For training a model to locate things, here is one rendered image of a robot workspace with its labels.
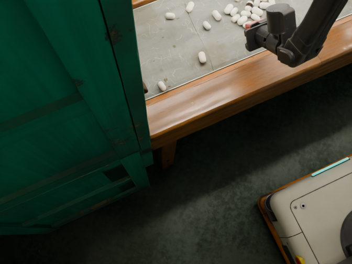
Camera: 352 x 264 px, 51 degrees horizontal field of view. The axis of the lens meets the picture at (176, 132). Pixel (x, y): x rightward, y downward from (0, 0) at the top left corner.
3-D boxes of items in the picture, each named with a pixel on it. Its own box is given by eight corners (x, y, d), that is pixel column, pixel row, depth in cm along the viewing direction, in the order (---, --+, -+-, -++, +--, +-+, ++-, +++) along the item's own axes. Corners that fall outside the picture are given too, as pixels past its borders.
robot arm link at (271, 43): (278, 62, 95) (297, 54, 95) (276, 36, 91) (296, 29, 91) (264, 53, 100) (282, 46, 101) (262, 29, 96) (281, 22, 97)
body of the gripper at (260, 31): (242, 29, 101) (256, 36, 95) (274, 15, 103) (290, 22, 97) (245, 50, 105) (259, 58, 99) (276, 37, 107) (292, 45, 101)
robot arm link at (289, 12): (290, 67, 89) (318, 54, 91) (289, 21, 82) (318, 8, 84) (259, 54, 98) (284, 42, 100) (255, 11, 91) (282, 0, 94)
